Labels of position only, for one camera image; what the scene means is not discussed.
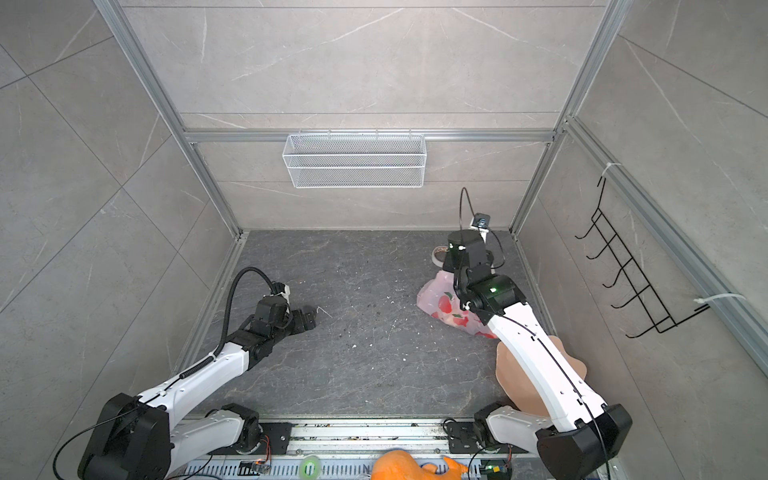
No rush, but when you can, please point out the pink plastic bag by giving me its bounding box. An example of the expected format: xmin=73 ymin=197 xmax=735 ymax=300
xmin=416 ymin=270 xmax=496 ymax=339

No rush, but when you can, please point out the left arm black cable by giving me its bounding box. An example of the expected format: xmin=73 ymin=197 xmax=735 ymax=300
xmin=219 ymin=266 xmax=283 ymax=355

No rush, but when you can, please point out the white tape roll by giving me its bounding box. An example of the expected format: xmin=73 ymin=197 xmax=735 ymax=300
xmin=431 ymin=246 xmax=448 ymax=268

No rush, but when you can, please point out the orange plush toy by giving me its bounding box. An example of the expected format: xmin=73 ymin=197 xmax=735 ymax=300
xmin=370 ymin=450 xmax=469 ymax=480

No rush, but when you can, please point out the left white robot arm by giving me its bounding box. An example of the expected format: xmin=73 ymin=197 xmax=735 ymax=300
xmin=77 ymin=295 xmax=316 ymax=479

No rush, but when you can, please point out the beige flower-shaped plate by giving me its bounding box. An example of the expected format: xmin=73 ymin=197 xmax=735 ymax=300
xmin=495 ymin=335 xmax=587 ymax=417

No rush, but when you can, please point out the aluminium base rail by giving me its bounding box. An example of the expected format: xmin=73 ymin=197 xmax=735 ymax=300
xmin=170 ymin=418 xmax=552 ymax=479

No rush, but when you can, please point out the white wire mesh basket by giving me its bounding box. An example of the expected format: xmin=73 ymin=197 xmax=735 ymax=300
xmin=282 ymin=133 xmax=428 ymax=189

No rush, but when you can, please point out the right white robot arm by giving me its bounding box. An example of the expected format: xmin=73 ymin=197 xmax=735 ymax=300
xmin=443 ymin=229 xmax=633 ymax=479

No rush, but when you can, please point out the green tape roll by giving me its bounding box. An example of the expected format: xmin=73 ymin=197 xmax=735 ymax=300
xmin=298 ymin=455 xmax=322 ymax=480

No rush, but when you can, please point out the black wire hook rack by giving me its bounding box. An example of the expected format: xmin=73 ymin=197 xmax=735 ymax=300
xmin=574 ymin=177 xmax=710 ymax=339

